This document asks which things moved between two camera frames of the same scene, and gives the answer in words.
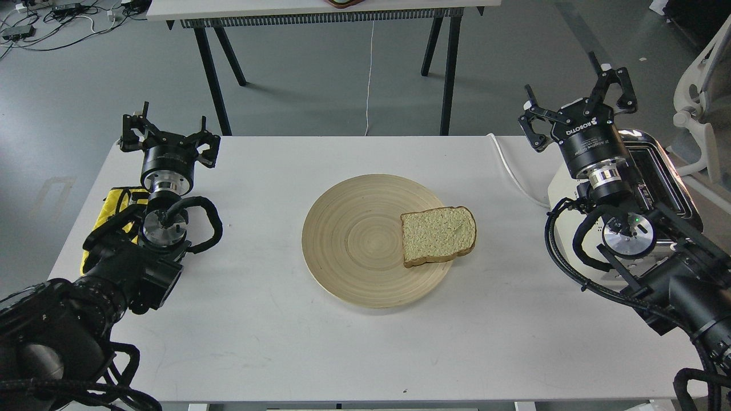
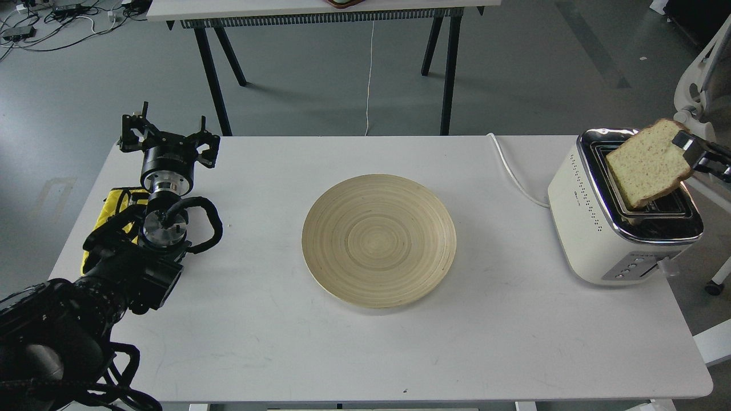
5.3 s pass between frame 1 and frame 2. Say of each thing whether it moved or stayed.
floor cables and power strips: stayed
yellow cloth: stayed
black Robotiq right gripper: moved
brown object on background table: stayed
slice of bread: moved
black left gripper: stayed
